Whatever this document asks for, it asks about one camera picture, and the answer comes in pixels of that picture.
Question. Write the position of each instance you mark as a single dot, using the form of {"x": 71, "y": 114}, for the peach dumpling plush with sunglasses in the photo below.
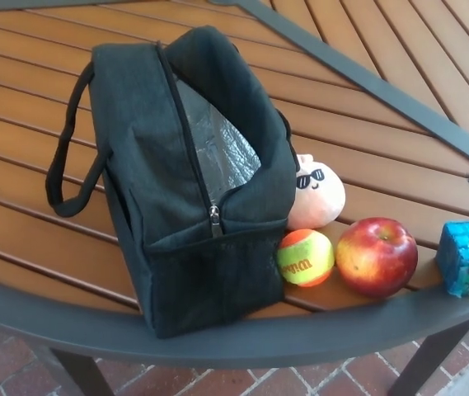
{"x": 320, "y": 202}

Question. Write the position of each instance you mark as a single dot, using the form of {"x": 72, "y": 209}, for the black insulated lunch bag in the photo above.
{"x": 156, "y": 173}

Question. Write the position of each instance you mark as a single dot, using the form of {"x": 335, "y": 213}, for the red apple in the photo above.
{"x": 376, "y": 260}

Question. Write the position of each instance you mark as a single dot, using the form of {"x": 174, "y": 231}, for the yellow orange tennis ball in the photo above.
{"x": 304, "y": 260}

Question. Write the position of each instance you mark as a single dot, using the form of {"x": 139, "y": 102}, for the dark metal table leg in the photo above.
{"x": 81, "y": 375}
{"x": 428, "y": 367}

